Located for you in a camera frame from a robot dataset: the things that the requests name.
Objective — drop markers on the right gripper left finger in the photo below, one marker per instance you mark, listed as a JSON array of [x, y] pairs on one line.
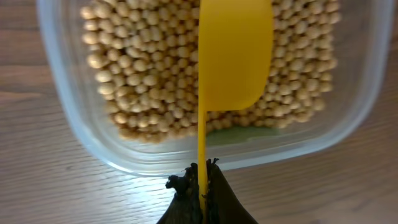
[[185, 205]]

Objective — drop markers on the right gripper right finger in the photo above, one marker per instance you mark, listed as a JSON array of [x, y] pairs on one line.
[[223, 207]]

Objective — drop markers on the yellow scoop cup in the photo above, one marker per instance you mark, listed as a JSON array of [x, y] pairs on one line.
[[234, 55]]

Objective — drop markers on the green tape strip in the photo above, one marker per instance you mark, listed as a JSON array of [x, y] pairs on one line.
[[238, 135]]

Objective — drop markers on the soybeans in container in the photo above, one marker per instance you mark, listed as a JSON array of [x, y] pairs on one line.
[[145, 56]]

